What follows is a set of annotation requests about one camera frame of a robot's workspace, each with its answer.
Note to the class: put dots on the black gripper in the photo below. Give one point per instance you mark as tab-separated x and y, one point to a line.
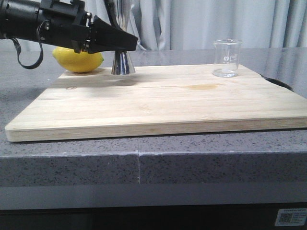
57	23

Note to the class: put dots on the steel double jigger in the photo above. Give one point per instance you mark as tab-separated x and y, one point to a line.
122	64

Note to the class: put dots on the glass measuring beaker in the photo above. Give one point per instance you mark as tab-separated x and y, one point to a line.
226	57

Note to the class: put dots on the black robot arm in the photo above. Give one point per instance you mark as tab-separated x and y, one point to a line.
3	19

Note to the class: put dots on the yellow lemon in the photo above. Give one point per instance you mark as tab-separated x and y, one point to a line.
77	62

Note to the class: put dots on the wooden cutting board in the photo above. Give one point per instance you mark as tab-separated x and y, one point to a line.
156	100

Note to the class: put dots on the white label sticker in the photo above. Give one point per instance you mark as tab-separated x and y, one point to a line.
291	217

